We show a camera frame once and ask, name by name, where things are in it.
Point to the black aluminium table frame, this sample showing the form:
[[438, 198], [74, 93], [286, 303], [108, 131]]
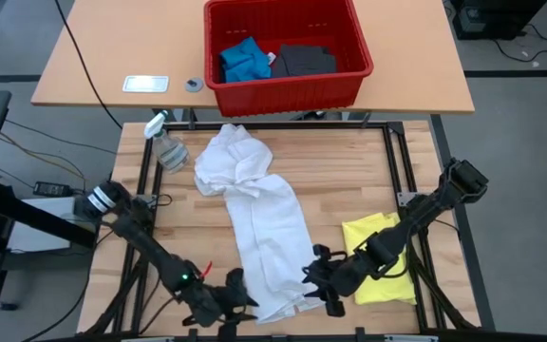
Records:
[[349, 125]]

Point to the yellow t-shirt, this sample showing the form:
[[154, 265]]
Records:
[[382, 290]]

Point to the silver mounting bracket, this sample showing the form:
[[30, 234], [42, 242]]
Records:
[[404, 198]]

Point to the dark grey folded garment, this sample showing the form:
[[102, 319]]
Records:
[[307, 62]]

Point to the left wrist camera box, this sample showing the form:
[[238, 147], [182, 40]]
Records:
[[235, 279]]

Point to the black power adapter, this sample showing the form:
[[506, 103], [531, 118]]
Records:
[[51, 189]]

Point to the clear spray bottle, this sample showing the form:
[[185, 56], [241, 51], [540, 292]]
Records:
[[171, 151]]

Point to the red tape tag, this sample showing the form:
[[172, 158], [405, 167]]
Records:
[[206, 270]]

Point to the blue folded garment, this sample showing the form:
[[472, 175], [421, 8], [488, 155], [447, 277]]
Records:
[[245, 62]]

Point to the light wooden desk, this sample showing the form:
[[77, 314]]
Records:
[[420, 57]]

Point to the red plastic laundry bin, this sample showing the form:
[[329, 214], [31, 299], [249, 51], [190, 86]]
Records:
[[288, 97]]

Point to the white garment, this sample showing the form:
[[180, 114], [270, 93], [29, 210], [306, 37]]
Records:
[[269, 228]]

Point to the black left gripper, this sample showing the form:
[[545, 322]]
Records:
[[212, 301]]

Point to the grey round desk grommet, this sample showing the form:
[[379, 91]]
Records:
[[194, 84]]

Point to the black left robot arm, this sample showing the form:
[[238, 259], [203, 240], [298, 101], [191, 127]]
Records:
[[145, 242]]

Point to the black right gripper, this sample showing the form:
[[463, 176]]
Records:
[[333, 280]]

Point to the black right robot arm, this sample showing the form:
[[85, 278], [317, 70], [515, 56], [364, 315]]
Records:
[[420, 214]]

